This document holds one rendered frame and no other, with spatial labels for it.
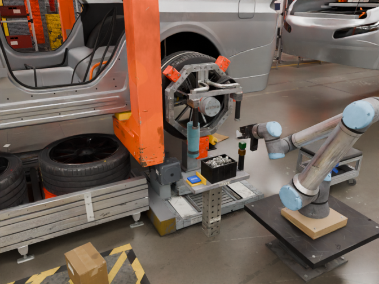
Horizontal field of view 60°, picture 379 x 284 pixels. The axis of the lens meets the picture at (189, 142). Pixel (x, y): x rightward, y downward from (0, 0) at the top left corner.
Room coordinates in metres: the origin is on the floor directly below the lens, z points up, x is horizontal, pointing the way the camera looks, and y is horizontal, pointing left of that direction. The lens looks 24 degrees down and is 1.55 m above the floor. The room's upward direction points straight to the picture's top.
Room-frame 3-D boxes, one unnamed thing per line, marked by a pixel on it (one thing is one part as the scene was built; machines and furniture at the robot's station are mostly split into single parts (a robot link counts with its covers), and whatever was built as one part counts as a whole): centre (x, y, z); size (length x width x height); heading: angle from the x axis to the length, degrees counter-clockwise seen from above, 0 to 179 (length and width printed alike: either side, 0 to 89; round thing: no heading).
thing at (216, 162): (1.94, -0.19, 0.51); 0.20 x 0.14 x 0.13; 120
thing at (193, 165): (2.49, 0.00, 0.32); 0.40 x 0.30 x 0.28; 118
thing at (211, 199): (1.92, -0.15, 0.21); 0.10 x 0.10 x 0.42; 28
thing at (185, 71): (2.34, -0.08, 0.85); 0.54 x 0.07 x 0.54; 118
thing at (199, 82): (2.19, -0.05, 1.03); 0.19 x 0.18 x 0.11; 28
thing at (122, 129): (2.33, 0.43, 0.69); 0.52 x 0.17 x 0.35; 28
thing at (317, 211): (1.70, -0.76, 0.40); 0.19 x 0.19 x 0.10
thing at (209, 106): (2.28, -0.11, 0.85); 0.21 x 0.14 x 0.14; 28
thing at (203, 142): (2.38, -0.06, 0.48); 0.16 x 0.12 x 0.17; 28
